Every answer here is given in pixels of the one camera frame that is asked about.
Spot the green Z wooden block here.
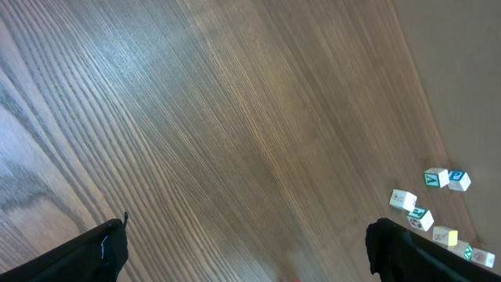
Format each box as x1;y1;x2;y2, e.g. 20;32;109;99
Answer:
389;190;417;212

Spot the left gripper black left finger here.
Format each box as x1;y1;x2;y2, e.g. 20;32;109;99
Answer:
1;213;128;282

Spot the green J soccer block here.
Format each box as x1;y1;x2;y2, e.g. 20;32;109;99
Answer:
406;207;434;232

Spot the blue P wooden block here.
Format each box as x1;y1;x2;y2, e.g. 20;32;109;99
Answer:
448;170;471;192

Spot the blue letter block far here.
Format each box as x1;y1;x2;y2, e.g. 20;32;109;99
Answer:
470;248;496;268

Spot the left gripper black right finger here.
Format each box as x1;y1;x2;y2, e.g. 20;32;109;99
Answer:
366;218;500;282

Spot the green V wooden block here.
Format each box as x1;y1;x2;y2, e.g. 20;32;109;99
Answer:
424;168;449;188

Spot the yellow top wooden block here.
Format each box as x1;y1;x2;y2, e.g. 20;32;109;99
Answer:
432;226;459;246

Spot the green N wooden block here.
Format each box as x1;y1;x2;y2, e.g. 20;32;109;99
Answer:
447;240;473;261

